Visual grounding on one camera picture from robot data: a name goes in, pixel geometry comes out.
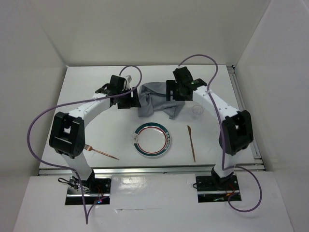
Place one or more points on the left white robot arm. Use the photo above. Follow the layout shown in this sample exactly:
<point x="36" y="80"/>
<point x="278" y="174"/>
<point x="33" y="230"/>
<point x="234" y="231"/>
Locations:
<point x="68" y="129"/>

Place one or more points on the clear plastic cup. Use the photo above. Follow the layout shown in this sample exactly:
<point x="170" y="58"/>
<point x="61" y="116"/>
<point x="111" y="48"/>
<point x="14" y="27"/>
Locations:
<point x="197" y="111"/>

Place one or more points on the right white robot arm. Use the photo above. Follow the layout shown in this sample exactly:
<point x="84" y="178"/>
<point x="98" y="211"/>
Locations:
<point x="236" y="131"/>

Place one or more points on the aluminium rail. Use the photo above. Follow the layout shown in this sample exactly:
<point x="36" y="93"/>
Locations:
<point x="131" y="170"/>
<point x="253" y="152"/>

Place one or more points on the grey cloth napkin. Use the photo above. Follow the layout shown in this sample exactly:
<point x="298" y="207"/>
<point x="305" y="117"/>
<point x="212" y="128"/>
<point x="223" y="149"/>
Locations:
<point x="152" y="98"/>

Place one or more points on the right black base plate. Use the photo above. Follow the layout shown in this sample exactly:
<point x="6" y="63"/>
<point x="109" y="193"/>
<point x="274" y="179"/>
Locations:
<point x="208" y="191"/>

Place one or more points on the aluminium rail front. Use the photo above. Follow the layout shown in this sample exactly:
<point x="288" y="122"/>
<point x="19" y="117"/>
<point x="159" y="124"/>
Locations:
<point x="131" y="170"/>

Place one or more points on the copper fork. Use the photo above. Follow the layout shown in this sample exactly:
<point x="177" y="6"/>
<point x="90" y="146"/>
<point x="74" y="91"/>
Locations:
<point x="90" y="148"/>

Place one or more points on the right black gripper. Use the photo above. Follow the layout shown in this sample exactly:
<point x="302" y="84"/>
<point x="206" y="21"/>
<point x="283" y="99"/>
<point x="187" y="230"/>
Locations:
<point x="171" y="85"/>

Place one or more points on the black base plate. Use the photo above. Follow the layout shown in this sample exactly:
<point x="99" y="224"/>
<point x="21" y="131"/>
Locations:
<point x="98" y="191"/>
<point x="208" y="191"/>

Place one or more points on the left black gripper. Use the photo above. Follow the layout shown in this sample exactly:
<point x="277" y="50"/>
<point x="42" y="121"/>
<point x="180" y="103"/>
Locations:
<point x="132" y="101"/>

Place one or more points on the copper knife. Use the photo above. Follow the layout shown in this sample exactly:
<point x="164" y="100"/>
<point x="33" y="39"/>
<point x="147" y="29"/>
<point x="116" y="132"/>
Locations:
<point x="191" y="142"/>

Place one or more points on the white plate green red rim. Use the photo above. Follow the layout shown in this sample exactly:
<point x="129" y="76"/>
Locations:
<point x="151" y="140"/>

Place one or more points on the aluminium rail right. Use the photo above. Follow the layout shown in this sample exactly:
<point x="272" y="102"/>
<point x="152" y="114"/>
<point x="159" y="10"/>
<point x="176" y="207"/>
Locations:
<point x="253" y="152"/>

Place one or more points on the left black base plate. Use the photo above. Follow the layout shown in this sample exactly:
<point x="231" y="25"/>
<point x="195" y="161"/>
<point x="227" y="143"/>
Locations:
<point x="98" y="191"/>

